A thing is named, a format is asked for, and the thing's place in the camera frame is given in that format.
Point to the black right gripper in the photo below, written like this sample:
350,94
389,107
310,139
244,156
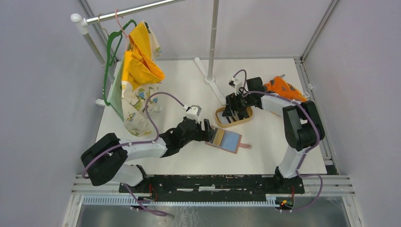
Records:
232,100

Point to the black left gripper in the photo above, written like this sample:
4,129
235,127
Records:
206,133

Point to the yellow striped card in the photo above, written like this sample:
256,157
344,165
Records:
218,137

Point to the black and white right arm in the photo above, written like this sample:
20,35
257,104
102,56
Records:
302,124

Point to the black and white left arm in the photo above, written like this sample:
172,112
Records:
106,160

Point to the tan oval card tray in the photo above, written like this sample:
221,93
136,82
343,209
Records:
250,115

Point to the white rack base foot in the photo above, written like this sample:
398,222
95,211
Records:
210,82

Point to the orange cloth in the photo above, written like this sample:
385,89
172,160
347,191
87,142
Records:
280,87

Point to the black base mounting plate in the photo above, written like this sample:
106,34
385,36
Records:
216,188

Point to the yellow patterned garment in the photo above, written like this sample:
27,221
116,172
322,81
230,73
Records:
136,81

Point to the white left rack foot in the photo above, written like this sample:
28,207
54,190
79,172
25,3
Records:
101,102

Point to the pink clothes hanger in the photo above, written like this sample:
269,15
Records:
120,23

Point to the green clothes hanger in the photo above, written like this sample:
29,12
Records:
111,55

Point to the metal clothes rack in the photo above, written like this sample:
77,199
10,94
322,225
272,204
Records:
185,30

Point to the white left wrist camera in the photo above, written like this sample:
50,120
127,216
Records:
193,113

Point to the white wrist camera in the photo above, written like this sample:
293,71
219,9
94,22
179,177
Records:
193,113
236,84

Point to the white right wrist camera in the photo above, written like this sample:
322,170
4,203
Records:
236,84

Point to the aluminium frame rail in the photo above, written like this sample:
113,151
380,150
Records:
329,186

